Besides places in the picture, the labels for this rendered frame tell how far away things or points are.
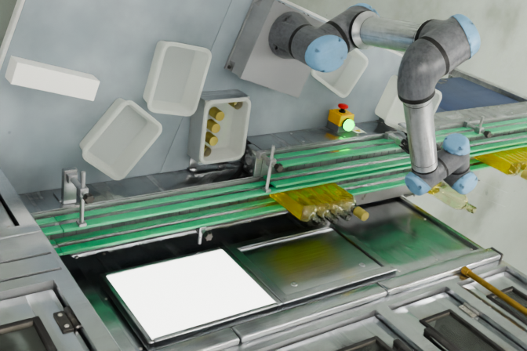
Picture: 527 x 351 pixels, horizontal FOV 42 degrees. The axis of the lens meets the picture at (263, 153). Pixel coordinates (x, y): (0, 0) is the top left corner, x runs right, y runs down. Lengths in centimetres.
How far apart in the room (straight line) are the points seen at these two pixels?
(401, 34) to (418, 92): 23
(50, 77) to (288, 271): 93
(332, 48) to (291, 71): 28
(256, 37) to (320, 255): 75
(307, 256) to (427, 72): 83
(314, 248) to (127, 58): 89
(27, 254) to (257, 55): 101
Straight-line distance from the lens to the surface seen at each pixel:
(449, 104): 329
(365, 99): 273
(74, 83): 200
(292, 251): 232
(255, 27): 221
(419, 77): 176
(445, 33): 181
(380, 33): 201
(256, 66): 221
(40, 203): 209
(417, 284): 233
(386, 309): 219
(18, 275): 149
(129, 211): 210
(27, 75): 195
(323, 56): 206
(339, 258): 234
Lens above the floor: 258
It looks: 47 degrees down
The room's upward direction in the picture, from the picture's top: 126 degrees clockwise
